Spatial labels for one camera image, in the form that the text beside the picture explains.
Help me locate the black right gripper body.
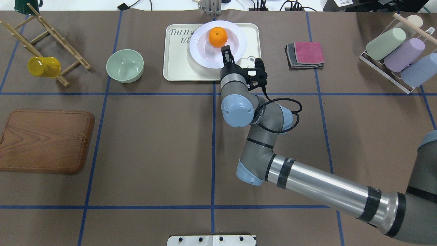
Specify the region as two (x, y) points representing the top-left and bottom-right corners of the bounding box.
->
(220, 63), (252, 82)

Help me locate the orange fruit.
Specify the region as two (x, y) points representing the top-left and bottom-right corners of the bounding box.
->
(208, 27), (228, 48)

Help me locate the white plate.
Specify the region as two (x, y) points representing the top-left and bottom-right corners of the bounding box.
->
(189, 20), (247, 69)

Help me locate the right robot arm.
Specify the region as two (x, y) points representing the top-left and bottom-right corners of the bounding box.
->
(220, 45), (437, 245)

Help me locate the cream bear tray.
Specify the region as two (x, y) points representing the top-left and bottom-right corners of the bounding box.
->
(163, 20), (261, 82)

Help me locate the pink and grey cloth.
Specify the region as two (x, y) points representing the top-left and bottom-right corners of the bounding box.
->
(285, 42), (325, 69)

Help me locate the black power strip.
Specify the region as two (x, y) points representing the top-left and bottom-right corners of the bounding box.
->
(247, 0), (304, 12)

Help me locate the green bowl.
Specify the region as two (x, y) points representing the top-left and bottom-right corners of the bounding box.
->
(106, 49), (144, 84)

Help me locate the small black device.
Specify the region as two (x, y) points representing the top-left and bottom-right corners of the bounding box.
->
(117, 3), (131, 11)

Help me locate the white cup rack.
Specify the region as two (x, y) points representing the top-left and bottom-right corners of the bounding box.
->
(359, 13), (437, 94)

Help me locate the green cup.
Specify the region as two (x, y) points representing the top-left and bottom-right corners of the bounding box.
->
(366, 28), (406, 60)

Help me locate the purple cup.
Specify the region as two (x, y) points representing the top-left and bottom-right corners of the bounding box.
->
(383, 38), (425, 72)

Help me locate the blue cup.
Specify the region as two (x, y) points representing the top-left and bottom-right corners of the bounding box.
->
(401, 53), (437, 87)

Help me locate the beige cup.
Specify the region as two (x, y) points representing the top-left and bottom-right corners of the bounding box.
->
(406, 15), (423, 29)

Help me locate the yellow mug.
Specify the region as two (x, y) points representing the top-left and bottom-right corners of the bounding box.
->
(27, 57), (61, 78)

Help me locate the wooden mug rack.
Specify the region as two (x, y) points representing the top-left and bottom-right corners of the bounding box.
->
(0, 3), (92, 87)

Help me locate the wooden cutting board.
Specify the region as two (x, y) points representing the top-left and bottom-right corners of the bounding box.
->
(0, 109), (95, 174)

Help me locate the dark green mug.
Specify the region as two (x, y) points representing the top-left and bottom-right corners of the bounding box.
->
(14, 0), (43, 16)

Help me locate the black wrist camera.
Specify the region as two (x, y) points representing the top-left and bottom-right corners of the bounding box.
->
(245, 58), (268, 92)

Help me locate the aluminium frame post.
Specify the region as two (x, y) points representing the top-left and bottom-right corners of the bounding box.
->
(197, 0), (223, 17)

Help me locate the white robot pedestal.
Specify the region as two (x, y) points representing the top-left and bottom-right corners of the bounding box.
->
(167, 235), (257, 246)

